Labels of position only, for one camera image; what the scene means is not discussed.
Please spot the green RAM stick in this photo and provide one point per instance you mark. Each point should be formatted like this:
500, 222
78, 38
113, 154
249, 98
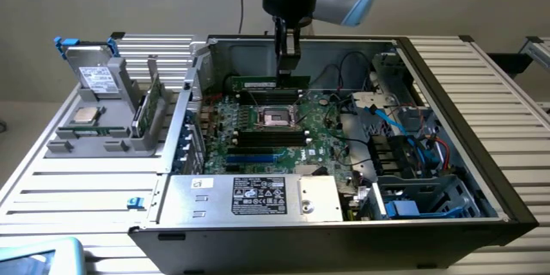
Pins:
258, 83
90, 131

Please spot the black RAM slot bank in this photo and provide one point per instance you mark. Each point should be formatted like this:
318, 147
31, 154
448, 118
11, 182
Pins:
270, 138
270, 96

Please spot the green motherboard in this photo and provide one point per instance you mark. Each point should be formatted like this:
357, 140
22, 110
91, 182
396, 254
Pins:
318, 133

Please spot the blue expansion slot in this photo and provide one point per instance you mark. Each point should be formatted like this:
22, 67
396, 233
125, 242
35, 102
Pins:
251, 159

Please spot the green graphics card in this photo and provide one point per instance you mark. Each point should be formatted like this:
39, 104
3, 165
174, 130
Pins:
150, 107

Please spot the silver chipset heatsink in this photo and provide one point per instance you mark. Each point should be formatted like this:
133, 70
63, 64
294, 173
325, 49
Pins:
307, 170

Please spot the black case fan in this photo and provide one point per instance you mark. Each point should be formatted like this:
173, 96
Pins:
400, 156

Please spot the silver power supply unit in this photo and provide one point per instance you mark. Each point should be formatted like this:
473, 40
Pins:
258, 197

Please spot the silver CPU chip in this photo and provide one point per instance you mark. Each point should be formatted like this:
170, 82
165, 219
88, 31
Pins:
88, 116

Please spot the black box beside table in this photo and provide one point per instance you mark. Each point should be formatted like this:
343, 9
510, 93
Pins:
509, 64

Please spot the grey parts rack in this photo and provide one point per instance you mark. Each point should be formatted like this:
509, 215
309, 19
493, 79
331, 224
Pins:
99, 146

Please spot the blue disk caddy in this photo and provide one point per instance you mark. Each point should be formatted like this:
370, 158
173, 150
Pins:
402, 209

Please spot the grey metal disk bay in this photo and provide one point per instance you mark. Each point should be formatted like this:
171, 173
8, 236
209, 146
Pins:
442, 191

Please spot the small blue plastic clip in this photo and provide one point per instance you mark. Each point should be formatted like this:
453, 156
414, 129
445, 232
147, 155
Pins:
135, 203

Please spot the open black PC case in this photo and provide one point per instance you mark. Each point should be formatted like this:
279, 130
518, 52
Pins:
301, 249

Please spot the teal framed object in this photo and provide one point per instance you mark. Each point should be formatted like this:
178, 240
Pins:
68, 255

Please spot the CPU socket metal frame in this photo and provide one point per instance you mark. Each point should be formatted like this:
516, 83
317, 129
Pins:
275, 117

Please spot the hard disk blue bracket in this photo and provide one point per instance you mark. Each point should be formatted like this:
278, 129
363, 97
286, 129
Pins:
96, 75

